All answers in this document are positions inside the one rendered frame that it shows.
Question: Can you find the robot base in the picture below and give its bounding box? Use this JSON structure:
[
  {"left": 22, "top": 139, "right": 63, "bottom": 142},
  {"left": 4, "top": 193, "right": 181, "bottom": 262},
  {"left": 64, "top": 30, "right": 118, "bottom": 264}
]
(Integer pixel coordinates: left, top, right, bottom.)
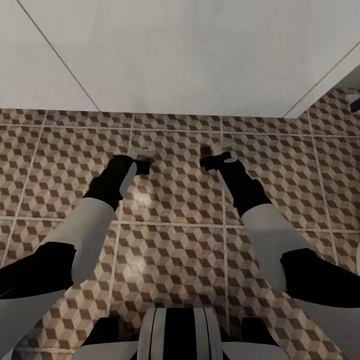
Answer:
[{"left": 71, "top": 317, "right": 290, "bottom": 360}]

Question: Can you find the robot trunk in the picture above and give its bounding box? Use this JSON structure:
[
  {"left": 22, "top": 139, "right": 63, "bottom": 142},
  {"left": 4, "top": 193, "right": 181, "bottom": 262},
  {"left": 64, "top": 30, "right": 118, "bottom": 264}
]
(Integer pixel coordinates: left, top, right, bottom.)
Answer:
[{"left": 137, "top": 308, "right": 223, "bottom": 360}]

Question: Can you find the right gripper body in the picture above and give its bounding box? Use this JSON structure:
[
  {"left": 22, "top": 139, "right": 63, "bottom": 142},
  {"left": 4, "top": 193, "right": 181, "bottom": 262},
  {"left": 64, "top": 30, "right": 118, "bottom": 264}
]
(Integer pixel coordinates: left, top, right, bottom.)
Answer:
[{"left": 203, "top": 151, "right": 231, "bottom": 171}]

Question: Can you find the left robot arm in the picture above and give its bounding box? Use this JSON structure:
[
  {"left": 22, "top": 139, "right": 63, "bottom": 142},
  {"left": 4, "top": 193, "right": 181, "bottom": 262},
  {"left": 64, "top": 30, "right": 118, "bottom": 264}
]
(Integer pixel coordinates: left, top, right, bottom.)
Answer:
[{"left": 0, "top": 148, "right": 154, "bottom": 360}]

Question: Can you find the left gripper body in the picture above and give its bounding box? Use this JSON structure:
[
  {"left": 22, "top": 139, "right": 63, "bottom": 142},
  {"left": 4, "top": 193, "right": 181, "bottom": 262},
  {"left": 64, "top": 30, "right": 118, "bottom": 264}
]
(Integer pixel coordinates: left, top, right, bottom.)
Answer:
[{"left": 134, "top": 160, "right": 150, "bottom": 175}]

